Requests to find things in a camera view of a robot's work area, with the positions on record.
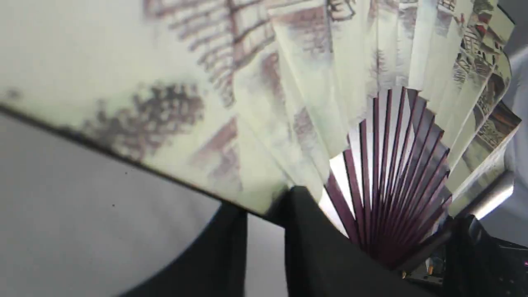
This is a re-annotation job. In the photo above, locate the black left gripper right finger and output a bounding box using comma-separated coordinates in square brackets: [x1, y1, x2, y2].
[269, 186, 431, 297]

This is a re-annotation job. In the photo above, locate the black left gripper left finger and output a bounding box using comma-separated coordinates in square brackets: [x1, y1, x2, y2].
[123, 204, 248, 297]

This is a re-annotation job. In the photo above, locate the painted paper folding fan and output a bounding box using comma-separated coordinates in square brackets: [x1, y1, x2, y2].
[1, 0, 520, 271]

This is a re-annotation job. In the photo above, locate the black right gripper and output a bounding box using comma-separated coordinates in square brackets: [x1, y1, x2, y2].
[406, 214, 528, 297]

